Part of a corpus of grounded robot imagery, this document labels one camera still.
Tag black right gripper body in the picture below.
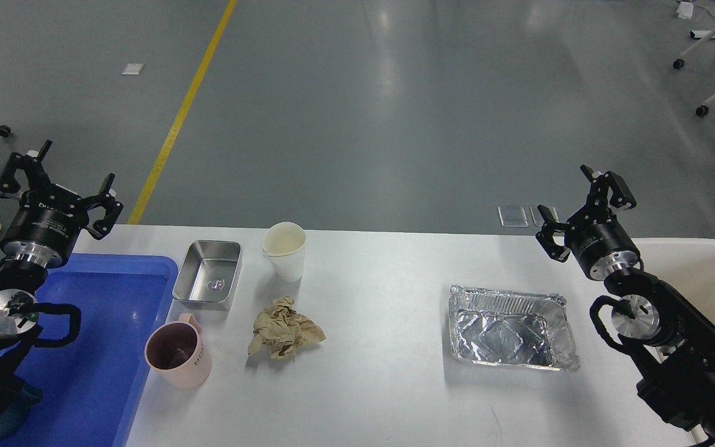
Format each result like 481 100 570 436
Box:
565 217 641 282

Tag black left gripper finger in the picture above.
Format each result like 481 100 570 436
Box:
0 140 54 202
81 173 123 240

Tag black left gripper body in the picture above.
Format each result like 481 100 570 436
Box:
0 191 90 268

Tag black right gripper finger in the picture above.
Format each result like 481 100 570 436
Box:
534 204 572 263
580 165 637 218

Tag stainless steel rectangular container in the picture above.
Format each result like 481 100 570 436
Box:
173 240 242 312

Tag pink mug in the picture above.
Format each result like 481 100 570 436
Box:
143 312 211 389

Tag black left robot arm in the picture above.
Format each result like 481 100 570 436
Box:
0 140 123 439

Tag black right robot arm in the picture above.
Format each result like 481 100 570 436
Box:
536 165 715 446

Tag clear floor plate right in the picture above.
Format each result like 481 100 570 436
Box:
529 205 560 227

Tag clear floor plate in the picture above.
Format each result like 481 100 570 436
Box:
529 205 560 227
497 205 529 227

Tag clear floor plate left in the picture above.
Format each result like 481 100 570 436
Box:
497 205 529 227

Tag aluminium foil tray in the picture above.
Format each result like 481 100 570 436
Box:
447 284 580 371

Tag blue plastic tray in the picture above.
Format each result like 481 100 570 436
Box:
0 253 177 446

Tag white paper cup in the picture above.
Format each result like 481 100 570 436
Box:
261 222 307 282

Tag dark blue mug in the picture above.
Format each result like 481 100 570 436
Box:
0 382 43 439

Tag crumpled brown paper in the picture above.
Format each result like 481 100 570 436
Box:
247 296 326 359

